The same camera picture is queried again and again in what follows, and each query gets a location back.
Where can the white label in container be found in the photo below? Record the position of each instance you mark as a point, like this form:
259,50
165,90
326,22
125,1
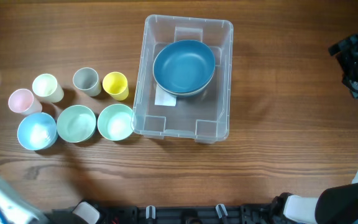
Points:
163,98

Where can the pink cup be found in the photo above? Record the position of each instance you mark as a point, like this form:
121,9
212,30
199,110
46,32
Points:
23,101

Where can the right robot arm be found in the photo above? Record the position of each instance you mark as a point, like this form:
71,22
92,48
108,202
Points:
338,204

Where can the yellow cup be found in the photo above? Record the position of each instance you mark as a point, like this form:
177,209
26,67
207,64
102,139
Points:
116,85

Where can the pale green cup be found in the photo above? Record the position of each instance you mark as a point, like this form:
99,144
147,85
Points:
47,88

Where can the grey cup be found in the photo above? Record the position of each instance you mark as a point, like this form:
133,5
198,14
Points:
87,80

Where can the blue plate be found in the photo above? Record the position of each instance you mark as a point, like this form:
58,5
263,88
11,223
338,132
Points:
185,56
192,94

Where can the light blue bowl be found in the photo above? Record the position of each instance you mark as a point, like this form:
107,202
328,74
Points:
37,131

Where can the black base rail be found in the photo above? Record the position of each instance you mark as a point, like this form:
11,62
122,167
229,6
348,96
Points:
244,214

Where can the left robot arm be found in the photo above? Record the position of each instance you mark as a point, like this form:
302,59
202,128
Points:
14,209

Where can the clear plastic storage container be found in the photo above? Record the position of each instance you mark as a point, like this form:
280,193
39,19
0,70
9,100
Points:
204,118

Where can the mint green bowl right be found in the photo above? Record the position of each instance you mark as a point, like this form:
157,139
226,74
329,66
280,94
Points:
114,122

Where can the mint green bowl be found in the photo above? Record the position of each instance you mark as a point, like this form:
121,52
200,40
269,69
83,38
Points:
76,123
114,122

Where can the beige plate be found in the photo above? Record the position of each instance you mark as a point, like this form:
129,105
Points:
183,85

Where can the mint green bowl left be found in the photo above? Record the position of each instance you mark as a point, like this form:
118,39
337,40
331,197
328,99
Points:
76,123

